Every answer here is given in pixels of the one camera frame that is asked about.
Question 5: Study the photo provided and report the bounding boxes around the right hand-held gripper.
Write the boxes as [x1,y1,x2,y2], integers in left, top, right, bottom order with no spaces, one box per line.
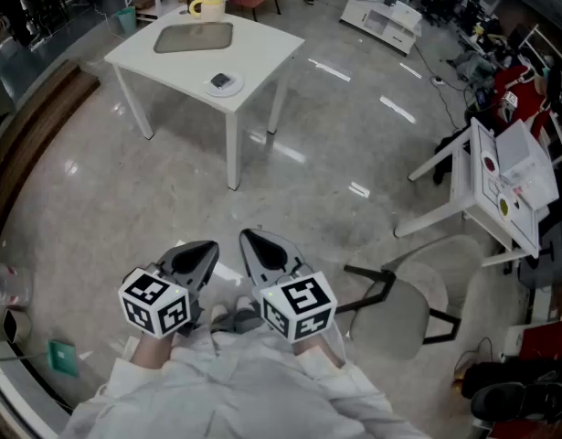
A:
[239,228,339,343]

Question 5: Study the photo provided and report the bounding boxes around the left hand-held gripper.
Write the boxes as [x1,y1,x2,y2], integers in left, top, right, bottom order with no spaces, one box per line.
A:
[118,240,220,340]

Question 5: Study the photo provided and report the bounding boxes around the white round plate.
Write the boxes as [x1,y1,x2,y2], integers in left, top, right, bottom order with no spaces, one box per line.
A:
[204,71,246,99]

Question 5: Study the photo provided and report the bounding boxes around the person's right forearm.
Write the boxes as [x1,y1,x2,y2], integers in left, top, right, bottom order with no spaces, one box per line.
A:
[290,331,391,411]

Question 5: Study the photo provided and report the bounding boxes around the person's left forearm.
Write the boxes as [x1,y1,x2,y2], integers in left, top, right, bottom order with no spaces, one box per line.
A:
[101,332,179,397]

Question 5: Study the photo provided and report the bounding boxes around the person's grey trousers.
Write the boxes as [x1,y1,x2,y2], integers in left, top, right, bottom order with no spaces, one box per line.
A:
[210,308,264,336]

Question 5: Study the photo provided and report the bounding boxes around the person's white coat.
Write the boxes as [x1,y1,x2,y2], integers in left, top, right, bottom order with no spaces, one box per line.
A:
[58,322,432,439]

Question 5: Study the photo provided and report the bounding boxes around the green flat box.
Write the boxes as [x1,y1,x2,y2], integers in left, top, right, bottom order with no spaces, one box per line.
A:
[47,339,80,379]

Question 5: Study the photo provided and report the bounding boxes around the clear plastic bottles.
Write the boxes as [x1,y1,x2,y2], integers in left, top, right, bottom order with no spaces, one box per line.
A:
[0,261,34,308]

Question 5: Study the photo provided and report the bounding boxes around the white square table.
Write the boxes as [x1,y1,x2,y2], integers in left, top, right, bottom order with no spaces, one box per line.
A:
[104,5,306,191]

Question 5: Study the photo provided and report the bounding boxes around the brown wooden platform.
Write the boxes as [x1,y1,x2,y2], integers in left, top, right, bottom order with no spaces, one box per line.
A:
[0,59,102,245]

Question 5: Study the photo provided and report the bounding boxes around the grey rectangular tray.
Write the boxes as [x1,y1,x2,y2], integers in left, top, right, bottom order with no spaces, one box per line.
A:
[153,21,235,55]

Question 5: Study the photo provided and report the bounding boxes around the small white side table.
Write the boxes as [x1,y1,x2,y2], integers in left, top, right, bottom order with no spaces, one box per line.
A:
[393,116,560,269]

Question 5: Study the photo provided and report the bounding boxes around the teal waste bin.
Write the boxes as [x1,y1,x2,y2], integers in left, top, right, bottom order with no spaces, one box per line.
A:
[115,5,138,35]

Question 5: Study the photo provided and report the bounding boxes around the white low cabinet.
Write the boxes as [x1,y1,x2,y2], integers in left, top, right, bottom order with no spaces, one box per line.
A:
[338,0,423,58]

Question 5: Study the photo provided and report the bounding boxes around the white box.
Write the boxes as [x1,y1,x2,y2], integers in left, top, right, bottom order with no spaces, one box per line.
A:
[494,119,560,209]

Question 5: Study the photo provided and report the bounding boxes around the black sneaker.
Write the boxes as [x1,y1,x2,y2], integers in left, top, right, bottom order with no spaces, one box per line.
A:
[470,380,562,423]

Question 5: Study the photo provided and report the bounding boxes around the red box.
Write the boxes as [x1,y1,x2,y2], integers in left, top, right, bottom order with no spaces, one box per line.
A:
[520,321,562,360]

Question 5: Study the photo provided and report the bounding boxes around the cream jug yellow handle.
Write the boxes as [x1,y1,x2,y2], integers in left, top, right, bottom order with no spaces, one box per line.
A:
[188,0,227,23]

